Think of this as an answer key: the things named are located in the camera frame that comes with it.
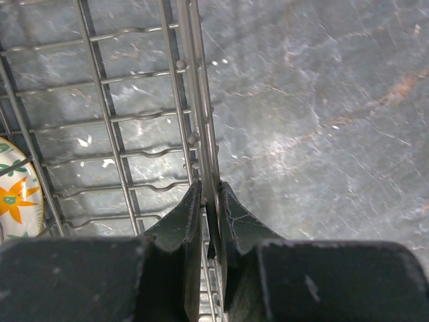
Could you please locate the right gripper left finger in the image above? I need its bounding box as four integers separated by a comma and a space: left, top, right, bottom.
142, 181, 202, 319

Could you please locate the grey wire dish rack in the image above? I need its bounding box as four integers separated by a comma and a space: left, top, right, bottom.
0, 0, 229, 322

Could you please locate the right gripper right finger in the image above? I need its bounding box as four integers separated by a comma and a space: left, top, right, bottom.
218, 181, 281, 312

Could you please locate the orange green leaf bowl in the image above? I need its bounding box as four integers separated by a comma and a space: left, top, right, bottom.
1, 138, 44, 242

